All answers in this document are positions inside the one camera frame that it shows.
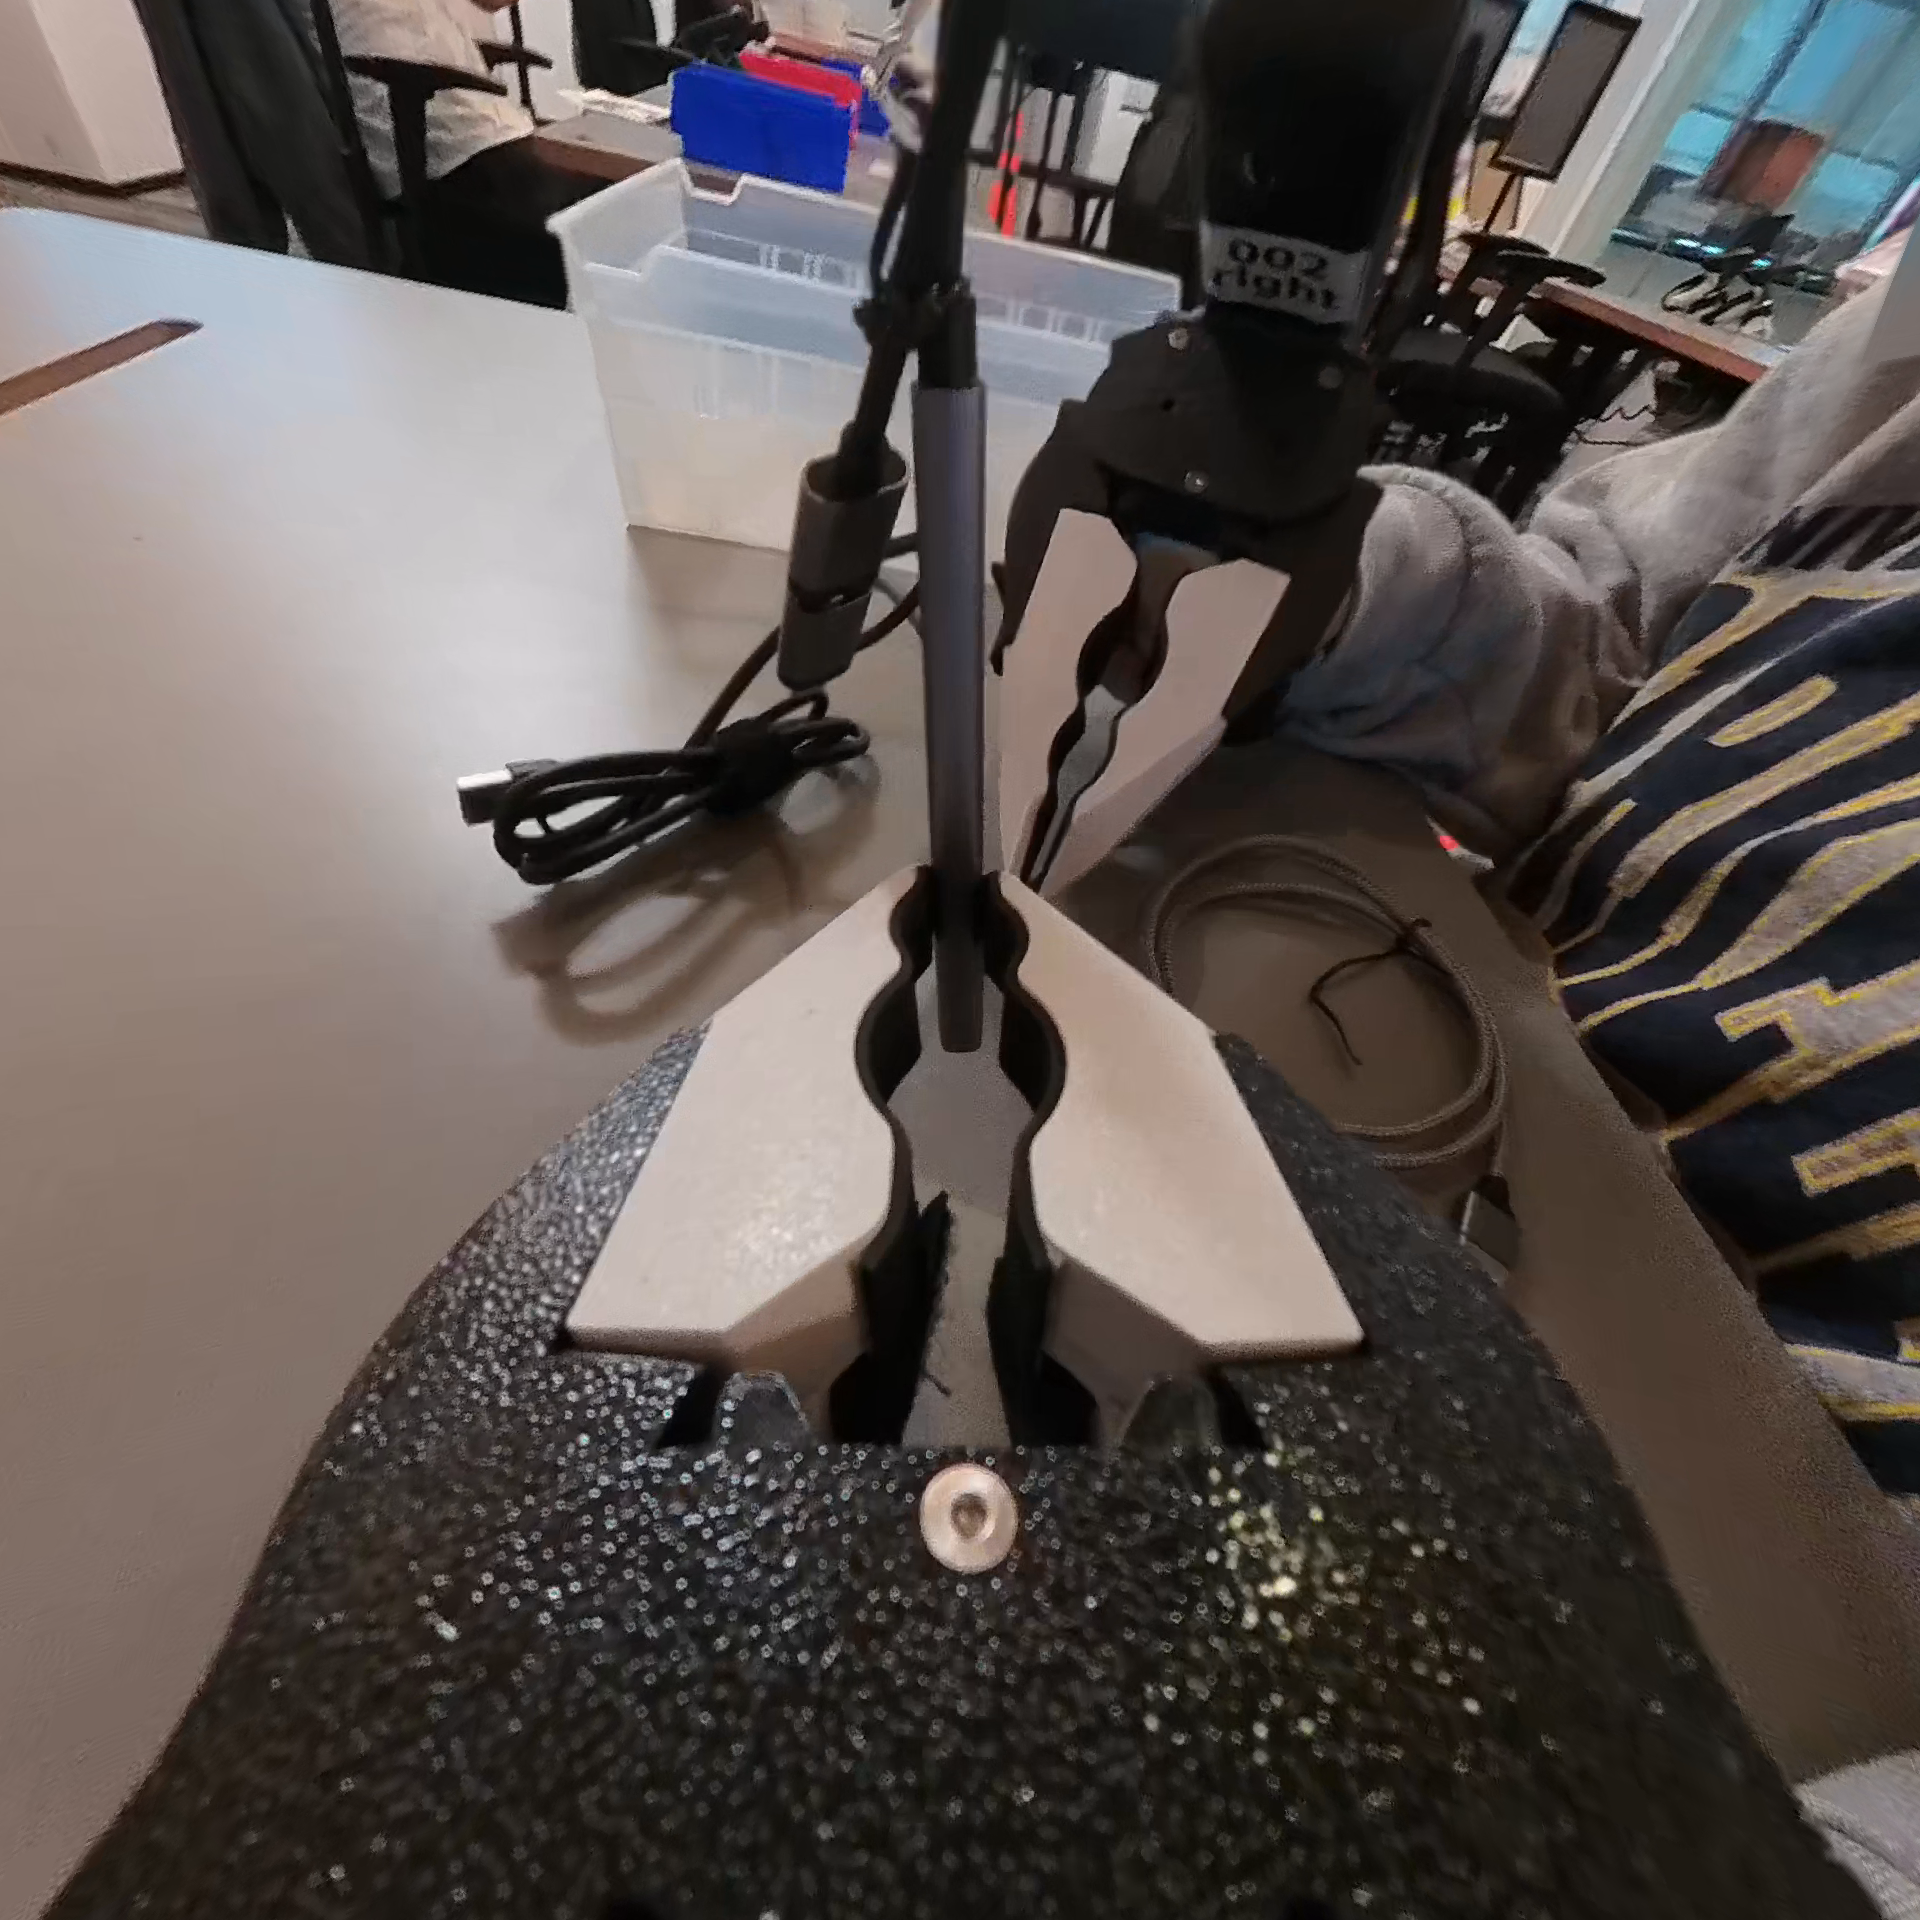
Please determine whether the black office chair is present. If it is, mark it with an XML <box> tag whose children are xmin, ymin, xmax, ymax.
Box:
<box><xmin>1379</xmin><ymin>224</ymin><xmax>1609</xmax><ymax>513</ymax></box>

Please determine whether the black framed screen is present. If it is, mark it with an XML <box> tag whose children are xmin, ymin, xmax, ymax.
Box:
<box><xmin>1499</xmin><ymin>0</ymin><xmax>1647</xmax><ymax>185</ymax></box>

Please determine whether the dark hanging coat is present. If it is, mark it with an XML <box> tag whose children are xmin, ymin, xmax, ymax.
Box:
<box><xmin>134</xmin><ymin>0</ymin><xmax>376</xmax><ymax>272</ymax></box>

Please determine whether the clear plastic bin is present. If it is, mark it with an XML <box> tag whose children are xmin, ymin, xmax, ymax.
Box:
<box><xmin>545</xmin><ymin>157</ymin><xmax>1186</xmax><ymax>543</ymax></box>

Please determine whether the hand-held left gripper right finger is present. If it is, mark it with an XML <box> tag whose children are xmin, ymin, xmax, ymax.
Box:
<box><xmin>983</xmin><ymin>865</ymin><xmax>1363</xmax><ymax>1443</ymax></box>

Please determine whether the blue plastic bin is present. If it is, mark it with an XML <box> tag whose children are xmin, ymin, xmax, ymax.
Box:
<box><xmin>666</xmin><ymin>59</ymin><xmax>867</xmax><ymax>196</ymax></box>

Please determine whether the grey braided usb-c cable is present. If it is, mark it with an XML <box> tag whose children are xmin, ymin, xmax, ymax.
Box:
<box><xmin>1142</xmin><ymin>832</ymin><xmax>1518</xmax><ymax>1203</ymax></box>

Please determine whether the black cable with grey plug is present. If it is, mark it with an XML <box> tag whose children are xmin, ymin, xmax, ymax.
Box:
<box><xmin>777</xmin><ymin>0</ymin><xmax>1010</xmax><ymax>692</ymax></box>

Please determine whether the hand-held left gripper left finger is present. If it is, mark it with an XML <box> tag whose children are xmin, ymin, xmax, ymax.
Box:
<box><xmin>566</xmin><ymin>865</ymin><xmax>952</xmax><ymax>1443</ymax></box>

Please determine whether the black usb cable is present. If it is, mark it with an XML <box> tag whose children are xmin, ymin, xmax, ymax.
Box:
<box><xmin>455</xmin><ymin>661</ymin><xmax>886</xmax><ymax>889</ymax></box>

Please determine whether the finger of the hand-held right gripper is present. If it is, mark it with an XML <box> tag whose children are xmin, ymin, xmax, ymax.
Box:
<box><xmin>1031</xmin><ymin>557</ymin><xmax>1290</xmax><ymax>902</ymax></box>
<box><xmin>997</xmin><ymin>507</ymin><xmax>1142</xmax><ymax>887</ymax></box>

